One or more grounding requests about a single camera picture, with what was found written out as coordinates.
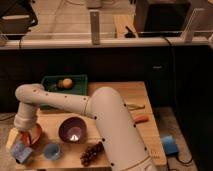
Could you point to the yellow ball toy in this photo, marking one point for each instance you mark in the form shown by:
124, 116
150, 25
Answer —
67, 83

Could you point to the red bowl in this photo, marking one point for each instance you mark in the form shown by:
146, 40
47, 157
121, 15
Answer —
32, 136

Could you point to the bunch of dark grapes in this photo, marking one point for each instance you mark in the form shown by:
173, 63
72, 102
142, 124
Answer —
91, 153

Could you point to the green plastic bin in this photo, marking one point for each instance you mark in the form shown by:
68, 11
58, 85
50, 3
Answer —
54, 84

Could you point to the black office chair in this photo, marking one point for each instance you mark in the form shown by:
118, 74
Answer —
16, 16

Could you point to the purple bowl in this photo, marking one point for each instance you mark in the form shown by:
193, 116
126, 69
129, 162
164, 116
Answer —
73, 130

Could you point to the blue object on floor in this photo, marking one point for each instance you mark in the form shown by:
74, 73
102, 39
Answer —
169, 145

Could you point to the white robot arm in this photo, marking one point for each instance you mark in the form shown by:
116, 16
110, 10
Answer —
124, 147

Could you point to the blue cup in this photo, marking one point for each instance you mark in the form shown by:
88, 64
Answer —
52, 151

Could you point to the black box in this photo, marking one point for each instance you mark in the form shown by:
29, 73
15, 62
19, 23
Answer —
160, 15

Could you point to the orange carrot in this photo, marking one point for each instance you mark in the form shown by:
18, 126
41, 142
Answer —
141, 119

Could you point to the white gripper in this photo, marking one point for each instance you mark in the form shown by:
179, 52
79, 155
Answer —
18, 133

